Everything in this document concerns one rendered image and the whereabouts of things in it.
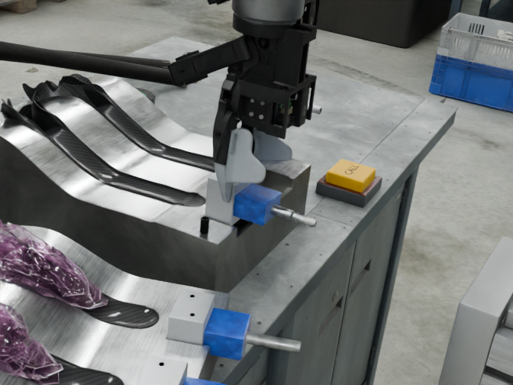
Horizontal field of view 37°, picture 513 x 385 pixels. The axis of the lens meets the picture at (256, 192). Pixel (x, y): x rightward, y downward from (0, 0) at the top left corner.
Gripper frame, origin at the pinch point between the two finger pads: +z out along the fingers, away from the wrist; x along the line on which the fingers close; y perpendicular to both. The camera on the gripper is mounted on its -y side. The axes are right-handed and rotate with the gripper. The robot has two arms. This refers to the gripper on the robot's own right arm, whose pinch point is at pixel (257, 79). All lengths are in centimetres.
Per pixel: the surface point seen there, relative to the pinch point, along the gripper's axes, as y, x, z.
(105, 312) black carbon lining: 9, -49, 10
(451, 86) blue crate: -26, 288, 89
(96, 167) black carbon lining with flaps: -8.4, -28.6, 6.3
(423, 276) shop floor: 11, 113, 95
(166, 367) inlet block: 20, -55, 7
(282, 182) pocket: 12.7, -15.7, 7.1
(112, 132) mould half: -11.1, -21.5, 4.5
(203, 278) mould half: 12.8, -36.0, 11.2
